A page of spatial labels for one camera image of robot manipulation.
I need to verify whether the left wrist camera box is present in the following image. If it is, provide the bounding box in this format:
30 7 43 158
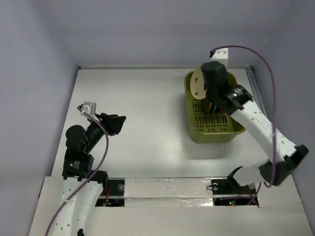
77 101 96 116

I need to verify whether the brown yellow plate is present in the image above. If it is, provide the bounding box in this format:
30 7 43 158
202 98 216 114

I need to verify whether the foil covered base bar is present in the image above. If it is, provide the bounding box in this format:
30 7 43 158
124 177 214 207

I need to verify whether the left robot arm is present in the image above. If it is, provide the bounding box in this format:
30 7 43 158
45 111 126 236

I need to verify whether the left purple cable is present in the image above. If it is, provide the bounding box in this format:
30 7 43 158
44 105 111 236

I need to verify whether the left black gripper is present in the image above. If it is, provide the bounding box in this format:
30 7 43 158
84 112 125 151

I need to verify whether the beige patterned plate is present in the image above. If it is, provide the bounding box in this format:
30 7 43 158
190 67 206 100

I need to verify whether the olive green dish rack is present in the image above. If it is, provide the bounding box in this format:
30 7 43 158
184 71 246 144

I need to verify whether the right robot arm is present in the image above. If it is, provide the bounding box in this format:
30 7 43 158
201 61 309 193

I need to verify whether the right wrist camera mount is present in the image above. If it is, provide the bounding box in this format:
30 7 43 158
210 48 228 68

